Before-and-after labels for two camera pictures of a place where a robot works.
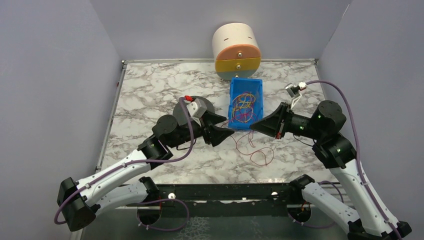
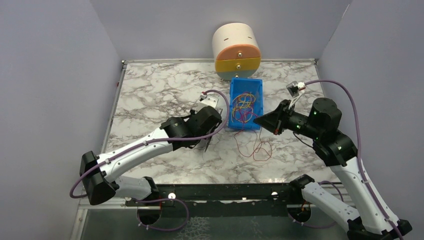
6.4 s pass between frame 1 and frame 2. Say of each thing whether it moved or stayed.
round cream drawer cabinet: stayed
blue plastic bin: stayed
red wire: moved
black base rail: stayed
